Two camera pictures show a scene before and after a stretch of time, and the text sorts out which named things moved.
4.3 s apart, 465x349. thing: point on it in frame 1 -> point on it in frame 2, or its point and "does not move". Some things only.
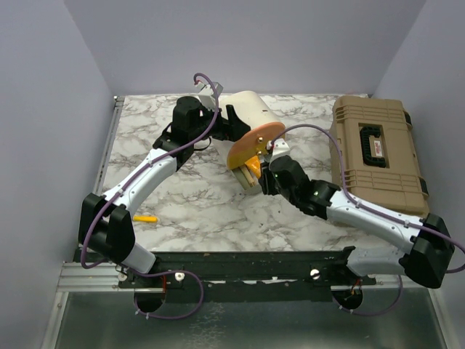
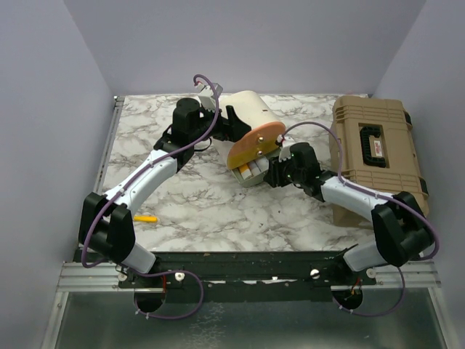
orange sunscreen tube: x=254 y=163 -> x=243 y=168
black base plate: x=253 y=275 does not move
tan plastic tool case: x=381 y=163 does not move
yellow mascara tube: x=144 y=218 does not move
